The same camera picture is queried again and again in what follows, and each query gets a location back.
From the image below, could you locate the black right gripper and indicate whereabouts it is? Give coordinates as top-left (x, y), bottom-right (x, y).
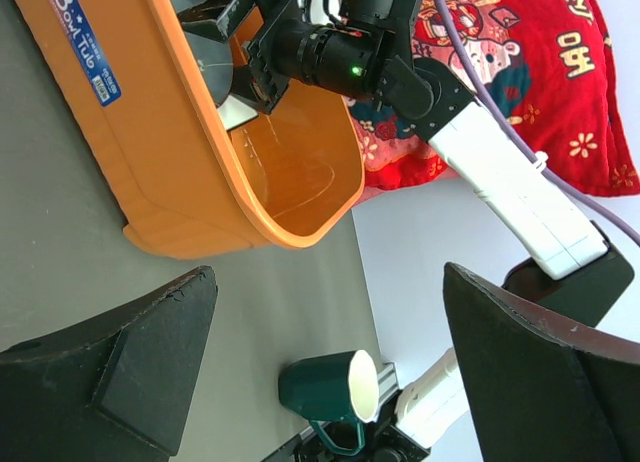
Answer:
top-left (177, 0), bottom-right (393, 114)

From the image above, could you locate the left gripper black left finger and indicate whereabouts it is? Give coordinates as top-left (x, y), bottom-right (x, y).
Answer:
top-left (1, 266), bottom-right (218, 461)

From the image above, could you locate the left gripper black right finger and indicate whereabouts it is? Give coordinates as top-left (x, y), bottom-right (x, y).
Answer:
top-left (443, 263), bottom-right (639, 461)

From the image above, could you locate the orange plastic bin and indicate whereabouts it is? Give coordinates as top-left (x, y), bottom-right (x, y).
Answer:
top-left (14, 0), bottom-right (364, 259)

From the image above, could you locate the blue-grey round plate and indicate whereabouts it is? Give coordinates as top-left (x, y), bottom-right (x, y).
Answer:
top-left (170, 0), bottom-right (233, 107)

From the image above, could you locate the white square plate black rim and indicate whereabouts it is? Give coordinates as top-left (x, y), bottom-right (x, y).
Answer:
top-left (217, 95), bottom-right (258, 131)

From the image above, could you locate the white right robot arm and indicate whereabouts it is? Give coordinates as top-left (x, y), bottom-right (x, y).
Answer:
top-left (177, 0), bottom-right (634, 326)

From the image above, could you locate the green mug white inside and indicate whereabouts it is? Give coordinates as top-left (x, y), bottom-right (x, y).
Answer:
top-left (278, 349), bottom-right (380, 457)

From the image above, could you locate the red patterned cloth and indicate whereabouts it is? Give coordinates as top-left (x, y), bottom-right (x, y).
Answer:
top-left (349, 0), bottom-right (640, 198)

